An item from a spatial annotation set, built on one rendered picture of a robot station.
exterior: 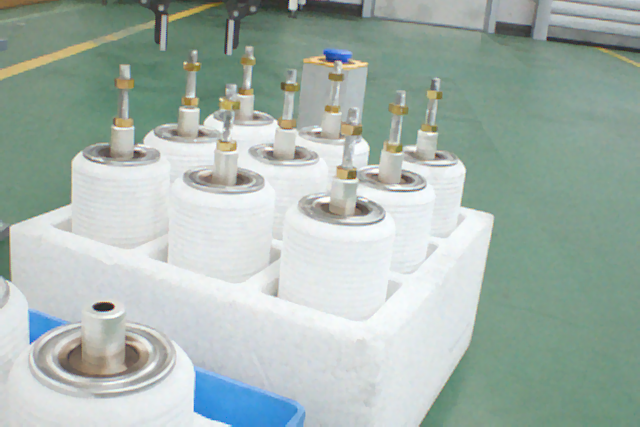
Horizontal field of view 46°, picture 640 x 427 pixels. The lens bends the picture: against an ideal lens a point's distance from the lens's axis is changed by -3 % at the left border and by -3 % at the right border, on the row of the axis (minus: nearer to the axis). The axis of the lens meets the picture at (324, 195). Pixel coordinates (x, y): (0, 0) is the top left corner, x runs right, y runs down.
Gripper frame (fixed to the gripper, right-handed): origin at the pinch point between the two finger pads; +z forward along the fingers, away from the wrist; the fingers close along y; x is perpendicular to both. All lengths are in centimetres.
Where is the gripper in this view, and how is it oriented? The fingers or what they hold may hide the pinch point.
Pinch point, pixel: (196, 39)
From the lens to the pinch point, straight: 84.8
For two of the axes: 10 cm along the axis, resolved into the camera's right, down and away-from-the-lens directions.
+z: -1.0, 9.5, 3.1
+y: -9.8, -0.4, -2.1
